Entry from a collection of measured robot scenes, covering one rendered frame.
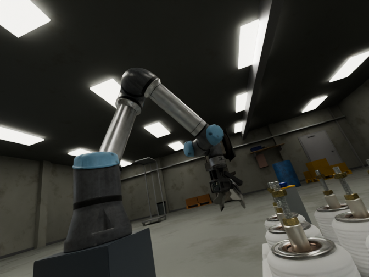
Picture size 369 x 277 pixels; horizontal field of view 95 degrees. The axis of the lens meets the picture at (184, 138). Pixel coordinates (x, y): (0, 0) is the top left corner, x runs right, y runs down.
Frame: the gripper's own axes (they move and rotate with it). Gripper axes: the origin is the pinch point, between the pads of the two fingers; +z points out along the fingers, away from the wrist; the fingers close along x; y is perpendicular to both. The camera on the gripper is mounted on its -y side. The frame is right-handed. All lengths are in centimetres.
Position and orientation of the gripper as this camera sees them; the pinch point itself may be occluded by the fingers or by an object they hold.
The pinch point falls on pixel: (233, 210)
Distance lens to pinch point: 84.9
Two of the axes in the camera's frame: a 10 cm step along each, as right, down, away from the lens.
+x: 4.7, -4.1, -7.8
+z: 1.9, 9.1, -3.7
